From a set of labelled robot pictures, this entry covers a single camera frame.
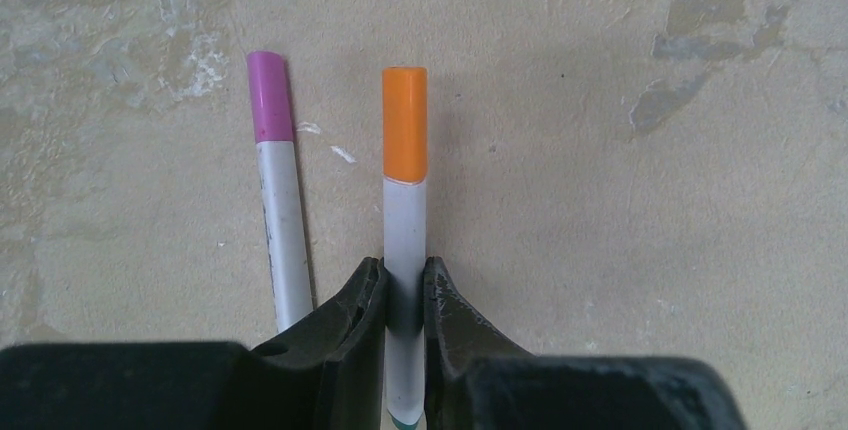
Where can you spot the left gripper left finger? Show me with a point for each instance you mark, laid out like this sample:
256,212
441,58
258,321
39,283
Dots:
324,372

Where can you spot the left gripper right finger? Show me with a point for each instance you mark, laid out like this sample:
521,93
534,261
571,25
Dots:
477,378

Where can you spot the white pen brown tip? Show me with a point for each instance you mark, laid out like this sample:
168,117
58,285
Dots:
285,232

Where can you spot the pink pen cap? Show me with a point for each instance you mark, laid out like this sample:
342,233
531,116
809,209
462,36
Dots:
269,93

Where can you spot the orange pen cap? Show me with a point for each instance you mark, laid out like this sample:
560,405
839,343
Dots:
405,124

